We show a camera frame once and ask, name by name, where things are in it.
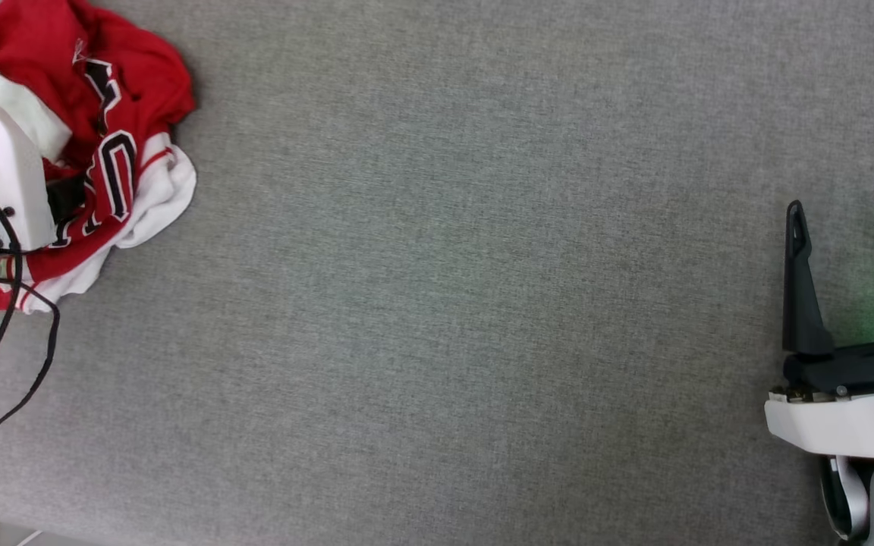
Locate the red and white basketball jersey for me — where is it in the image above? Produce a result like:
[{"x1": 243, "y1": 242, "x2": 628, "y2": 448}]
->
[{"x1": 0, "y1": 0, "x2": 199, "y2": 313}]

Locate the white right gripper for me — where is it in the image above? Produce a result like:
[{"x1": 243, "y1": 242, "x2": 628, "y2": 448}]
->
[{"x1": 765, "y1": 186, "x2": 874, "y2": 460}]

